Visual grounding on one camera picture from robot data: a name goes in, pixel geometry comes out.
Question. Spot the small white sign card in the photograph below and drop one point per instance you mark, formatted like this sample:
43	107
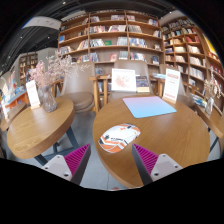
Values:
32	95

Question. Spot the tall wooden bookshelf with posters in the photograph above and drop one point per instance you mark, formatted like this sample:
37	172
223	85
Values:
193	50

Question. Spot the round wooden side table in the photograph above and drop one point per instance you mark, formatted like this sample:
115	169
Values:
11	116
215	123
36	130

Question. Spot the white hanging ceiling sign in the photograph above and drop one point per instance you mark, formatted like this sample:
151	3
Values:
43	22

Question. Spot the distant wooden bookshelf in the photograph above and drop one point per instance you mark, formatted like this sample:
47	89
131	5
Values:
28	63

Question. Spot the large wooden bookshelf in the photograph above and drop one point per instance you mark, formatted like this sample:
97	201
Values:
100	33

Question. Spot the paper sign on wooden stand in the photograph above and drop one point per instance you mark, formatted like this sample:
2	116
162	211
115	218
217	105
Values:
171	85

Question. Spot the light blue book stack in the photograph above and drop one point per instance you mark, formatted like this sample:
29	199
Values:
159	76

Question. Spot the orange book display table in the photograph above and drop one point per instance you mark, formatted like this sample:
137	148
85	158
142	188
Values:
13	96

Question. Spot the glass vase with pink blossoms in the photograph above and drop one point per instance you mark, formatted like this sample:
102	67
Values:
48	100

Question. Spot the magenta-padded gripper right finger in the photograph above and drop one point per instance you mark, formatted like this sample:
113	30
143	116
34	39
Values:
148	160

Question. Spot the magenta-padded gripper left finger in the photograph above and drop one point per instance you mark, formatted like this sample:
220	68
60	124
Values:
75	160

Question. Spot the white framed picture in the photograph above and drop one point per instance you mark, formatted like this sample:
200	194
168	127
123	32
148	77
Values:
123	80

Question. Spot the colourful magazine stack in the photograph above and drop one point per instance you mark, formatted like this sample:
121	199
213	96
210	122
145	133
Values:
199	100

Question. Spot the white and orange computer mouse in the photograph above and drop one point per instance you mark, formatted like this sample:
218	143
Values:
118	137

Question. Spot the dark book with yellow band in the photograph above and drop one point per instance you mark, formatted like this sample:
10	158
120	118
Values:
142	83

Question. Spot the blue-pink gradient mouse pad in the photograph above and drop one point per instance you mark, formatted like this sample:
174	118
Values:
148	106

